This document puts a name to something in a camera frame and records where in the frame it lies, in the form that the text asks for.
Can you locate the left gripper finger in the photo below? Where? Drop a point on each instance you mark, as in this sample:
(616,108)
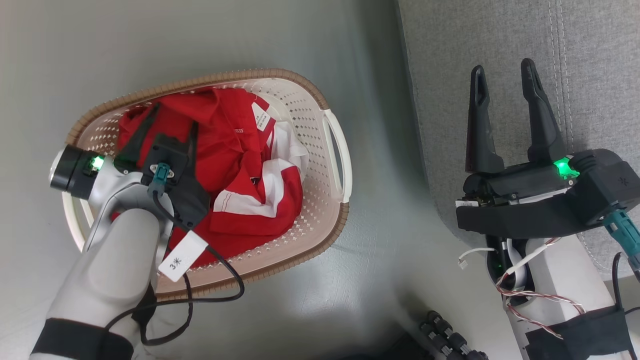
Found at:
(137,137)
(192,147)

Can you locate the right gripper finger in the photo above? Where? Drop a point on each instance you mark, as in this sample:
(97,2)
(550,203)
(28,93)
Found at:
(479,135)
(542,125)

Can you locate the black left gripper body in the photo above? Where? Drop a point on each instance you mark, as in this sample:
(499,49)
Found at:
(192,200)

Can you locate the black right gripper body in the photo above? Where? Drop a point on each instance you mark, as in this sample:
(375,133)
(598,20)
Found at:
(525,217)

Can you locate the red garment with white panel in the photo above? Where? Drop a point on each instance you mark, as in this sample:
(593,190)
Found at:
(260,220)

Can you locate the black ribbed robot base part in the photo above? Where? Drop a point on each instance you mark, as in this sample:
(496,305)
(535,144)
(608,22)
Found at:
(450,340)

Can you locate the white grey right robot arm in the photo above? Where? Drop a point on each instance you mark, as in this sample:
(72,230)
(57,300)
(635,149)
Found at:
(560,285)

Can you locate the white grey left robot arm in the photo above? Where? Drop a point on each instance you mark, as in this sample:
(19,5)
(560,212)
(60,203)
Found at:
(105,260)

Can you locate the beige perforated plastic laundry basket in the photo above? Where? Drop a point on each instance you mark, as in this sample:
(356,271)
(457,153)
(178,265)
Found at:
(310,125)

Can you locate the grey fabric sofa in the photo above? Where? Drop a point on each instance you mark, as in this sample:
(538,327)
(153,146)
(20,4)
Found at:
(500,40)

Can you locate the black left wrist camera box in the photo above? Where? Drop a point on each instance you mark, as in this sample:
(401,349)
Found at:
(167,147)

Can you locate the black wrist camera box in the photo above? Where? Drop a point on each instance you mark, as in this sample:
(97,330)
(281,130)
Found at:
(605,185)
(167,147)

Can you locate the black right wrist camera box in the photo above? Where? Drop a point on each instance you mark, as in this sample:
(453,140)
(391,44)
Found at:
(605,185)

